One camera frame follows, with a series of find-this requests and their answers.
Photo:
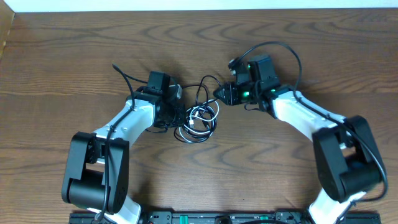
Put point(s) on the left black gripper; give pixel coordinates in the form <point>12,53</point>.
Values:
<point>181,110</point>

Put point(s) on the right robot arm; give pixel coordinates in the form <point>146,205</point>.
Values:
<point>348,161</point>

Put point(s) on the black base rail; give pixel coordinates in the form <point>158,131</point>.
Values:
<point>282,216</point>

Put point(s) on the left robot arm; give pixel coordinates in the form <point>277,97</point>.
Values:
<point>96,176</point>

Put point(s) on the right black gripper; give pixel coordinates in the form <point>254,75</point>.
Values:
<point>231,95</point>

